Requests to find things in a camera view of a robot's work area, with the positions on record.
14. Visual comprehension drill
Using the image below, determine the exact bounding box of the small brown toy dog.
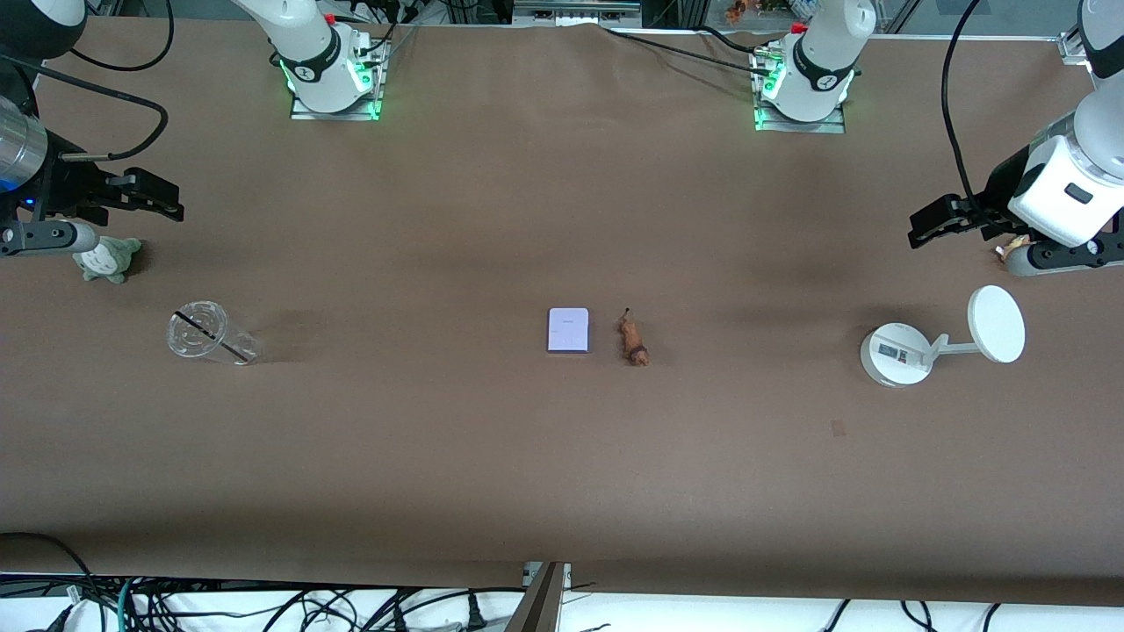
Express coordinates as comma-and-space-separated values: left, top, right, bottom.
616, 307, 652, 368

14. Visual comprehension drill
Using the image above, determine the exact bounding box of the grey-green Totoro plush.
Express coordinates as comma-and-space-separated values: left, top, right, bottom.
72, 235, 142, 284

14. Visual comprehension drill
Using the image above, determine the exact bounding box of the white round-base stand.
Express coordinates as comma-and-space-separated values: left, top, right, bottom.
859, 285, 1027, 388

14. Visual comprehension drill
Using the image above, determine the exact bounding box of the clear plastic lidded cup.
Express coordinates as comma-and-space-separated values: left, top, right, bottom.
167, 301, 263, 366

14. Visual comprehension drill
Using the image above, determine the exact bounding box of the black drinking straw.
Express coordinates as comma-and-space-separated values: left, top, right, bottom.
174, 311, 249, 363

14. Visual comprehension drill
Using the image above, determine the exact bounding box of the brown table cover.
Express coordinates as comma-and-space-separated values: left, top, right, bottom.
0, 18, 1124, 607

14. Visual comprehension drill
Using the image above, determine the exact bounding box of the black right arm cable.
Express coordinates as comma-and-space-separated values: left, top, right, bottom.
0, 0, 175, 163

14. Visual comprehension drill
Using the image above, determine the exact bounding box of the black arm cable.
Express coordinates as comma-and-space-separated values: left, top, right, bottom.
941, 0, 983, 212
0, 0, 175, 163

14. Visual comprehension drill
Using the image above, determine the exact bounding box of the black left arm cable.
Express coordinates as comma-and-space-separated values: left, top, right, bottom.
941, 0, 983, 212

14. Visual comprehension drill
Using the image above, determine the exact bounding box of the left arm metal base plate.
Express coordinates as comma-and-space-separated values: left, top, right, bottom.
753, 44, 847, 134

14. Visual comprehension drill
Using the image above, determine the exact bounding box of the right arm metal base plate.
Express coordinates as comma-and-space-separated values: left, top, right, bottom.
290, 35, 385, 122

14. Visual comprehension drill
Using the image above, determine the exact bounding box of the short black table cable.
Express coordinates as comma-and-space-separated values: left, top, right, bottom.
694, 25, 769, 54

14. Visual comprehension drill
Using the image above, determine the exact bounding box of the long black table cable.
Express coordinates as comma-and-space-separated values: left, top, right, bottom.
597, 25, 774, 75

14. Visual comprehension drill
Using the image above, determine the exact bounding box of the black looped floor cable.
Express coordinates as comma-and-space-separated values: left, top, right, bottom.
0, 531, 96, 615

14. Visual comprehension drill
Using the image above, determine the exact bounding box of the aluminium frame post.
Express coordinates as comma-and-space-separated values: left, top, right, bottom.
505, 562, 572, 632

